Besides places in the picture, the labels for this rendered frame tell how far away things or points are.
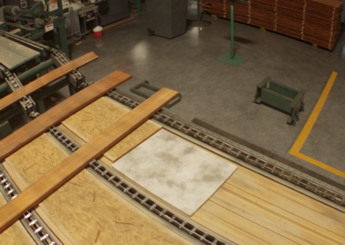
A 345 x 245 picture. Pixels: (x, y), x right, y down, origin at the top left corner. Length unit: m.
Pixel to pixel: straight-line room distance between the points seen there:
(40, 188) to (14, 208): 0.23
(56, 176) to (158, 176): 0.63
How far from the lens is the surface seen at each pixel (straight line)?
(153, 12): 6.02
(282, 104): 3.77
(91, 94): 2.50
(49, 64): 3.27
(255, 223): 1.57
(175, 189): 1.66
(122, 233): 1.50
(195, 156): 1.85
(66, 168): 1.83
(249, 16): 7.03
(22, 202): 1.76
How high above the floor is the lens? 2.08
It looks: 34 degrees down
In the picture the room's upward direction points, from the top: 3 degrees counter-clockwise
